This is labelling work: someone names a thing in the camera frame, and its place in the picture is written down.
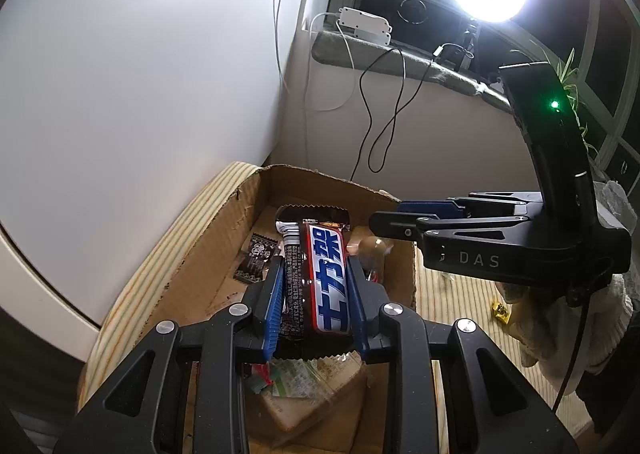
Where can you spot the brown cardboard box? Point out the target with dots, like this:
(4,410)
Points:
(141,407)

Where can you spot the snickers bar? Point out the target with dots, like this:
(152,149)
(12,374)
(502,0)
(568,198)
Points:
(315,320)

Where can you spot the grey windowsill cover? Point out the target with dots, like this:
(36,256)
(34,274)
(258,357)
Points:
(330,49)

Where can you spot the yellow candy wrapper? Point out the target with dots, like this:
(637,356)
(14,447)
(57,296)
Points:
(500,312)

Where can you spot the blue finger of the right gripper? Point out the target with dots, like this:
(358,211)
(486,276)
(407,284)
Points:
(439,208)
(396,225)

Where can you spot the white power strip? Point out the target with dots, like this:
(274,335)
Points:
(365,26)

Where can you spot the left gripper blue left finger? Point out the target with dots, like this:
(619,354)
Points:
(267,312)

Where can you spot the white gloved hand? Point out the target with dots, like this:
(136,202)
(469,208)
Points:
(547,331)

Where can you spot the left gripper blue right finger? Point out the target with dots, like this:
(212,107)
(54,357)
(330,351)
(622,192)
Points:
(365,300)

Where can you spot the black small snack packet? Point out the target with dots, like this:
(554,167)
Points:
(255,261)

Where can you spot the potted spider plant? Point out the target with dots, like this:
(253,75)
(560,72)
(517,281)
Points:
(567,72)

